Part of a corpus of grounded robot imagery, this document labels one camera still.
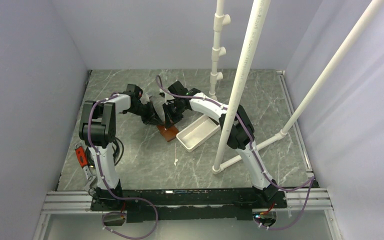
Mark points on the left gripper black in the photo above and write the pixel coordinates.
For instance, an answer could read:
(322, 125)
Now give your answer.
(152, 118)

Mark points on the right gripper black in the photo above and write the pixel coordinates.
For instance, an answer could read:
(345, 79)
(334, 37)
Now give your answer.
(170, 119)

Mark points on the brown leather card holder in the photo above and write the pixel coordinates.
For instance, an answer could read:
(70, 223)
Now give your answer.
(168, 134)

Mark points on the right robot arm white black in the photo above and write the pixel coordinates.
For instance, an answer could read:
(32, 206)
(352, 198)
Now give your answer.
(241, 135)

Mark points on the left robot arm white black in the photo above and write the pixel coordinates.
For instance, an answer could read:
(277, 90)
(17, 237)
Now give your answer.
(98, 128)

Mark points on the white rectangular plastic tray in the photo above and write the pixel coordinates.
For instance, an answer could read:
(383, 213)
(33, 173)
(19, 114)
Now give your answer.
(197, 132)

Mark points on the red handled pliers tool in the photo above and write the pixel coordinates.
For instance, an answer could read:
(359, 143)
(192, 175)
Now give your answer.
(83, 162)

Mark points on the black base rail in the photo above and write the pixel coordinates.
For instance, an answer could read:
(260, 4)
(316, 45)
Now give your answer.
(184, 204)

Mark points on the white PVC pipe frame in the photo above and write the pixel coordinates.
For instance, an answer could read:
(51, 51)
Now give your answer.
(341, 123)

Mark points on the aluminium frame rail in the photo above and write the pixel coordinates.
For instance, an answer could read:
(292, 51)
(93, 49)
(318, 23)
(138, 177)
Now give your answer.
(160, 185)

